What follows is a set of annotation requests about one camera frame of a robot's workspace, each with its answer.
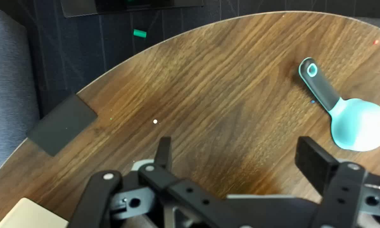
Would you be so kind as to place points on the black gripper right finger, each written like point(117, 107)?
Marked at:
point(314, 162)

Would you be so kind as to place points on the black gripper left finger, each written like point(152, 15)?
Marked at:
point(164, 152)

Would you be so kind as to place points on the black square pad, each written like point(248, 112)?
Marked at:
point(60, 127)

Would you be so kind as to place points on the green tape strip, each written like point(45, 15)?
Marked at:
point(139, 33)

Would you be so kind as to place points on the cream box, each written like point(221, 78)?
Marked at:
point(29, 216)

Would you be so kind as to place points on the grey fabric sofa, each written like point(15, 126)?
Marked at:
point(7, 84)

